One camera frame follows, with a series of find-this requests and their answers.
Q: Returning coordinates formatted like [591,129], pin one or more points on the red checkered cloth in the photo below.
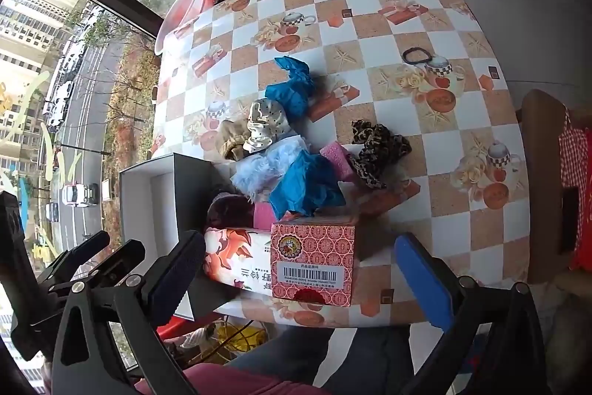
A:
[576,163]

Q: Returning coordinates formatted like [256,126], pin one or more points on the polka dot satin scrunchie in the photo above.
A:
[266,117]

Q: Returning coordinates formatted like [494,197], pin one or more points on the red plastic chair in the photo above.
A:
[171,325]

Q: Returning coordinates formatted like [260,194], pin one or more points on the red patterned carton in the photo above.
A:
[314,247]

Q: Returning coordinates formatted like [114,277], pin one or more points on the person's dark blue trousers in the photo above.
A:
[347,353]

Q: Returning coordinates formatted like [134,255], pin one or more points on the person's pink garment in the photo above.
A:
[222,379]

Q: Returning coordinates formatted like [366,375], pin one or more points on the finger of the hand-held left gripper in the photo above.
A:
[88,246]
[120,258]

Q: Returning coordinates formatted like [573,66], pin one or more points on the checkered printed tablecloth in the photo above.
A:
[370,29]

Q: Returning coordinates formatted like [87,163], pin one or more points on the blue crinkled cloth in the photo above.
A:
[291,92]

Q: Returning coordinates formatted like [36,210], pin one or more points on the floral tissue box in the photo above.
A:
[236,256]

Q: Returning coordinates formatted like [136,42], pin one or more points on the white cardboard box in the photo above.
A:
[157,200]

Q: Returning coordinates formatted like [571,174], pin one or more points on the dark maroon velvet scrunchie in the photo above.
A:
[226,210]

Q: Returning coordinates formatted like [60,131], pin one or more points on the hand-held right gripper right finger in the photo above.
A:
[423,279]

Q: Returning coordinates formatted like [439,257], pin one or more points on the pink cloth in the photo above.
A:
[263,214]

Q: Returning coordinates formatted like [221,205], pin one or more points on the leopard print scrunchie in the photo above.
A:
[377,154]

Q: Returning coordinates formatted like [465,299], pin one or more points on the light blue fluffy cloth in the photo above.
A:
[259,170]

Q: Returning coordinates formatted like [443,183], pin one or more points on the blue terry towel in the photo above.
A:
[305,186]

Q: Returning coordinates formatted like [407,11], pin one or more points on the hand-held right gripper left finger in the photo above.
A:
[178,272]

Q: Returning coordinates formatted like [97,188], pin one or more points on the brown wooden chair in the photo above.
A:
[541,173]

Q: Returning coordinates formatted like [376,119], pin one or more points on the beige knit sock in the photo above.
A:
[231,138]

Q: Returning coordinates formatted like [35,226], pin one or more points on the pink sponge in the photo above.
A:
[337,156]

